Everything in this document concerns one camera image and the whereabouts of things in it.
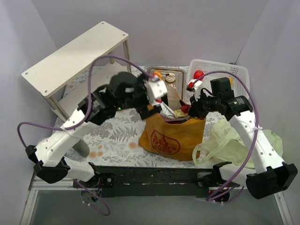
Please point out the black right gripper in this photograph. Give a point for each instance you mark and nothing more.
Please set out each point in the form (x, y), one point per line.
(195, 111)

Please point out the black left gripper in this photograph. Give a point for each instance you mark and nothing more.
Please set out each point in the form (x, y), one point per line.
(147, 110)

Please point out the red toy apple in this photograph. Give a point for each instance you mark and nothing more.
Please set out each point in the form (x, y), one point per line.
(198, 75)

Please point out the long orange toy bread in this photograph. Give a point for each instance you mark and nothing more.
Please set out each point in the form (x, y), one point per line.
(158, 74)

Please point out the light green plastic grocery bag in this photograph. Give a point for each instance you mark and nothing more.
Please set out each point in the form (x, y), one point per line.
(224, 144)

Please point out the white sprinkled toy donut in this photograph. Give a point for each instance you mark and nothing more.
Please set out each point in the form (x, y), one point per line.
(170, 77)

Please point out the mustard yellow tote bag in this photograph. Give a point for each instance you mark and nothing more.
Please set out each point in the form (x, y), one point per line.
(176, 141)

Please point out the red snack bag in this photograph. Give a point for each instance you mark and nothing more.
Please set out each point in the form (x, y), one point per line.
(166, 112)

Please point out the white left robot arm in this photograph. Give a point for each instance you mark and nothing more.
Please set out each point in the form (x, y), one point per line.
(48, 155)

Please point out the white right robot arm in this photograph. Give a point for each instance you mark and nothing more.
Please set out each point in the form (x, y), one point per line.
(271, 174)

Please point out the white plastic perforated basket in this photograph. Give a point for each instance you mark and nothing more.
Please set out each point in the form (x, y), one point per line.
(208, 66)

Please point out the stainless steel tray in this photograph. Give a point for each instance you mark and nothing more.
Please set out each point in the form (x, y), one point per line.
(180, 82)

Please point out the floral patterned table mat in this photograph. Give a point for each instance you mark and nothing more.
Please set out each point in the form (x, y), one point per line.
(115, 142)

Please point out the white wooden two-tier shelf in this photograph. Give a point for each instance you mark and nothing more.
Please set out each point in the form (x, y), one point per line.
(64, 65)

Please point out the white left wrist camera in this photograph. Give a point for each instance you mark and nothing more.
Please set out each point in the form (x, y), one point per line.
(155, 88)

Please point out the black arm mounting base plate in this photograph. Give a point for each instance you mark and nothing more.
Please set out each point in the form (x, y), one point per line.
(117, 181)

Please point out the aluminium frame rail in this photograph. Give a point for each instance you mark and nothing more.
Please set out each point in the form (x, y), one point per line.
(60, 204)

